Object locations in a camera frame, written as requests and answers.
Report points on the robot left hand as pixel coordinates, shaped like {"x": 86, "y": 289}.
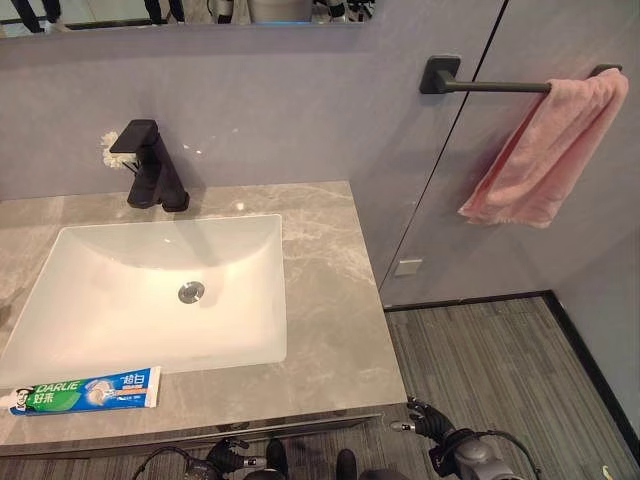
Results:
{"x": 226, "y": 451}

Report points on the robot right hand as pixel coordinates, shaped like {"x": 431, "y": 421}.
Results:
{"x": 434, "y": 424}

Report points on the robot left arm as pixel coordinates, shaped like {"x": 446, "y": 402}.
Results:
{"x": 225, "y": 472}

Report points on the chrome sink drain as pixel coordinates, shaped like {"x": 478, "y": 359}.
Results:
{"x": 191, "y": 292}

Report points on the white rectangular sink basin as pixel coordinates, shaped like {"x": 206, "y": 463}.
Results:
{"x": 125, "y": 300}

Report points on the pink towel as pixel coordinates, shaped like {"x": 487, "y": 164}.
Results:
{"x": 555, "y": 155}

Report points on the black towel bar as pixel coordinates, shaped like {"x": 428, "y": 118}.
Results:
{"x": 490, "y": 87}

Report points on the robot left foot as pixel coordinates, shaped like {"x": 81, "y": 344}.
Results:
{"x": 276, "y": 457}

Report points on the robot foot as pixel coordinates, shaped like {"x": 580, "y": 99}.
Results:
{"x": 276, "y": 457}
{"x": 346, "y": 465}

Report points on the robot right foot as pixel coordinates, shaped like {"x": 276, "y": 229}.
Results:
{"x": 346, "y": 465}

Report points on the black baseboard strip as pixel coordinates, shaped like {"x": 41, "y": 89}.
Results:
{"x": 585, "y": 350}

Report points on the green white toothpaste tube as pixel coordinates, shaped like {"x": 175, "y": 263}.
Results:
{"x": 65, "y": 396}

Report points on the black basin faucet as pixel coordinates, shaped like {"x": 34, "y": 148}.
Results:
{"x": 150, "y": 170}

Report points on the grey wall plate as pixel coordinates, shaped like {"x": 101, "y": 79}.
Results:
{"x": 408, "y": 267}

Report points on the wall mirror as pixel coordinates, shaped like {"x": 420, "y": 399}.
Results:
{"x": 150, "y": 17}

